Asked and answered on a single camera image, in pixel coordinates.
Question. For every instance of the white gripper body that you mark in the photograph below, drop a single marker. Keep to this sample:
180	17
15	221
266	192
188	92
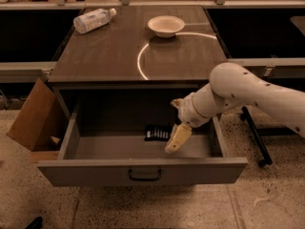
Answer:
189	112

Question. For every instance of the dark rxbar blueberry wrapper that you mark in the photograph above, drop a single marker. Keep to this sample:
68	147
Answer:
157	133

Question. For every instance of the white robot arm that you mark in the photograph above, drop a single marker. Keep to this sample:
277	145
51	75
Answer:
229	86

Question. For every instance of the open grey top drawer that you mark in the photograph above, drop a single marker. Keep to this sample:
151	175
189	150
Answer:
98	158

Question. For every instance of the grey drawer cabinet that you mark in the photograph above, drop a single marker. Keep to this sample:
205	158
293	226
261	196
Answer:
127	52

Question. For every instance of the black metal floor leg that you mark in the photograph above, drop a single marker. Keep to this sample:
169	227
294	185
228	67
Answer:
266	159

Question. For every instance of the white bowl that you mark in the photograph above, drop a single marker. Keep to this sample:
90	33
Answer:
166	26

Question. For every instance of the clear plastic water bottle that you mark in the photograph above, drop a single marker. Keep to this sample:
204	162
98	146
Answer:
93	20

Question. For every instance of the brown cardboard box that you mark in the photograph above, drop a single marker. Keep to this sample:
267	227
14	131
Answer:
41	123

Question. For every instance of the black object at floor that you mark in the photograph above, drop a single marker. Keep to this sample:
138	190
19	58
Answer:
35	224

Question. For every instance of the black drawer handle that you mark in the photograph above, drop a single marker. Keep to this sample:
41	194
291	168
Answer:
144	176

